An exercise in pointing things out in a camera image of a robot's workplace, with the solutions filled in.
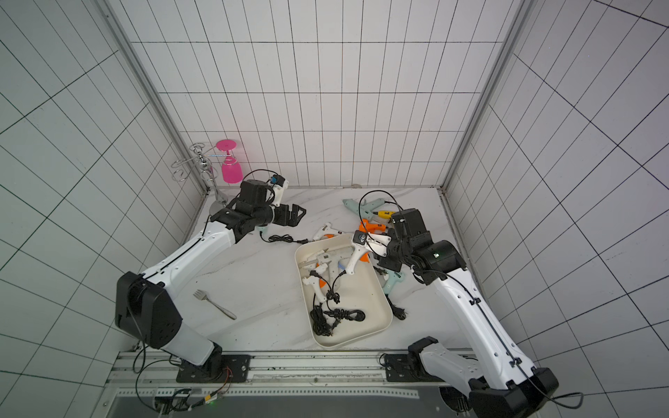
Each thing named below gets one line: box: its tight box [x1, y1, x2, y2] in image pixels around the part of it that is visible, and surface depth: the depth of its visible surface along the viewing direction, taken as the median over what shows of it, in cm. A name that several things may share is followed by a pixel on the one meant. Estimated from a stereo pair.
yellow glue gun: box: [372, 210, 396, 220], surface depth 109 cm
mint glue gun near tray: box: [382, 269, 405, 297], surface depth 91 cm
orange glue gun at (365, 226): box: [358, 218, 387, 234], surface depth 108 cm
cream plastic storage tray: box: [294, 234, 393, 349], surface depth 85 cm
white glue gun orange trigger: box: [302, 262, 329, 303], surface depth 87 cm
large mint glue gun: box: [342, 197, 386, 222], surface depth 113 cm
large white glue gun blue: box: [337, 238, 360, 276], surface depth 68 cm
